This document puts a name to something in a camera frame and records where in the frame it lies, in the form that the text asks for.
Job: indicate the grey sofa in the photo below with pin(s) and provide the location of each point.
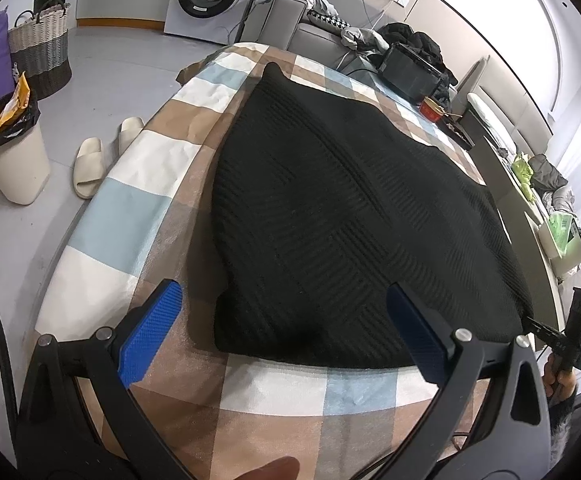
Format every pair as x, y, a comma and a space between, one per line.
315, 45

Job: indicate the green plastic bag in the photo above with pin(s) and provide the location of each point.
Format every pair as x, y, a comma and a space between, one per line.
524, 175

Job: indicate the person's right forearm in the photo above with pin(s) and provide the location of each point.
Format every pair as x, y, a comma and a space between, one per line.
563, 435

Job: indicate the red bowl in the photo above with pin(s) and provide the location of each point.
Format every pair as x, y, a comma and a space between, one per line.
431, 109

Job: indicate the checkered blanket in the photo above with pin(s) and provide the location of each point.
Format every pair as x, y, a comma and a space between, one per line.
135, 200

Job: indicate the white trash bin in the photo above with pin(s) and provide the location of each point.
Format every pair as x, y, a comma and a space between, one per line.
18, 165

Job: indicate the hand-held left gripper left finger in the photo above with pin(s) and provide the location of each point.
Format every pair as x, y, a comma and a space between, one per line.
150, 330

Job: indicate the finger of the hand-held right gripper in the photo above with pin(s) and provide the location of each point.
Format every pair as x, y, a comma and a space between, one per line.
545, 332

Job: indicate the black knit sweater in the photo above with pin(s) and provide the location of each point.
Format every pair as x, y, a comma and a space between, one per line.
345, 210

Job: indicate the grey garment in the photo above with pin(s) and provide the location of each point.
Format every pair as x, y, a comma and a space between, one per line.
363, 37

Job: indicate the small dark tray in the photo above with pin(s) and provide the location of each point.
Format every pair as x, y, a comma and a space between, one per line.
458, 130

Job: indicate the woven laundry basket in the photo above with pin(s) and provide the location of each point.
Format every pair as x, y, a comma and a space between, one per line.
40, 50

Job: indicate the black storage bin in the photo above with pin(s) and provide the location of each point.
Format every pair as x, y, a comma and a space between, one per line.
420, 42

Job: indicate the beige slipper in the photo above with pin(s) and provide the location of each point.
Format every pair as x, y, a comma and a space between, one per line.
130, 135
88, 167

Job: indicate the person's left hand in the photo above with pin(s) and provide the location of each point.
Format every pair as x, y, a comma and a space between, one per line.
270, 470

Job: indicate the person's right hand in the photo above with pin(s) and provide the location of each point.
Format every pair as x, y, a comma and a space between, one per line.
560, 380

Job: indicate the grey padded headboard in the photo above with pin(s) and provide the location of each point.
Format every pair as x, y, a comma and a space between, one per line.
500, 105

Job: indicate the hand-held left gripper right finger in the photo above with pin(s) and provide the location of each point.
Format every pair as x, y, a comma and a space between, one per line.
415, 330

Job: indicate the grey side table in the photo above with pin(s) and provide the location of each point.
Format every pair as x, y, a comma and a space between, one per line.
508, 195

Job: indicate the white tissue box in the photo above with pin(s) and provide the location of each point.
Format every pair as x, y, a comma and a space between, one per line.
563, 245

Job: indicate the houndstooth pillow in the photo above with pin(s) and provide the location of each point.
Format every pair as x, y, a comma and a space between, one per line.
330, 19

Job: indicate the grey crumpled cloth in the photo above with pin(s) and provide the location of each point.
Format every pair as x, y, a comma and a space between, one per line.
550, 180

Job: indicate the orange snack packet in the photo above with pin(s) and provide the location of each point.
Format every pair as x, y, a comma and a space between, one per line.
16, 100

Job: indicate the black case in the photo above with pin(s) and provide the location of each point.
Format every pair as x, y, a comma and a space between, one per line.
410, 75

